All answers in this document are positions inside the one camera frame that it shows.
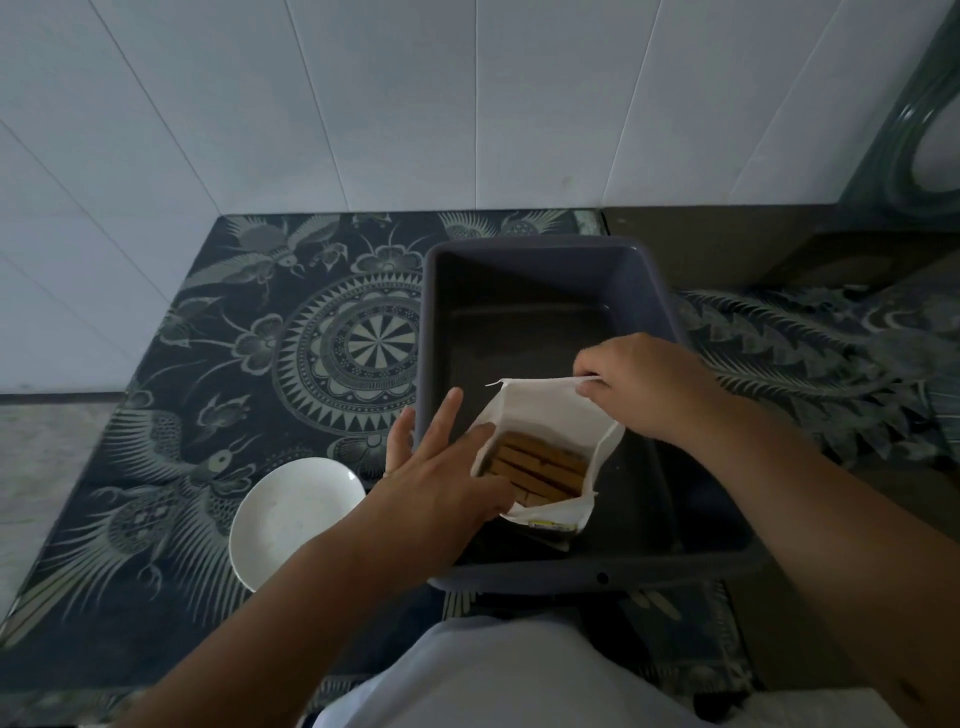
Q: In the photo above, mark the person's right hand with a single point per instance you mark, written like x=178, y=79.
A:
x=652, y=386

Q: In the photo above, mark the dark green glossy round frame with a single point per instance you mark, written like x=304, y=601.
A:
x=892, y=165

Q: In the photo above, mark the person's white shirt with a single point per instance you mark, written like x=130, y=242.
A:
x=510, y=675

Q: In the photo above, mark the dark bird patterned tablecloth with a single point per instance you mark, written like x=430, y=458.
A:
x=247, y=345

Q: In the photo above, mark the person's left hand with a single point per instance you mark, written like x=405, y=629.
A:
x=431, y=499

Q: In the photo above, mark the person's right forearm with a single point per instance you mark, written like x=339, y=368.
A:
x=825, y=540

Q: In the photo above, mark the white biscuit packet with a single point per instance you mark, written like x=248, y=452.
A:
x=544, y=409

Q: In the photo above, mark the person's right fingers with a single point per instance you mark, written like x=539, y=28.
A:
x=596, y=367

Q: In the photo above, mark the person's left forearm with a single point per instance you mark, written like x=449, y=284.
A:
x=300, y=622

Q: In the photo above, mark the person's left little finger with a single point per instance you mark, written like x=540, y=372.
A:
x=400, y=442

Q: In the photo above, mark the white round plate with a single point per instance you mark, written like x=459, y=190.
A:
x=292, y=517

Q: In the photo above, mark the person's left thumb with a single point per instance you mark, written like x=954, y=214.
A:
x=496, y=496

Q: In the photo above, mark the grey plastic tub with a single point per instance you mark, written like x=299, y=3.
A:
x=525, y=315

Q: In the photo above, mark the row of brown wafer biscuits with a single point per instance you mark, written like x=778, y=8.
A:
x=536, y=465

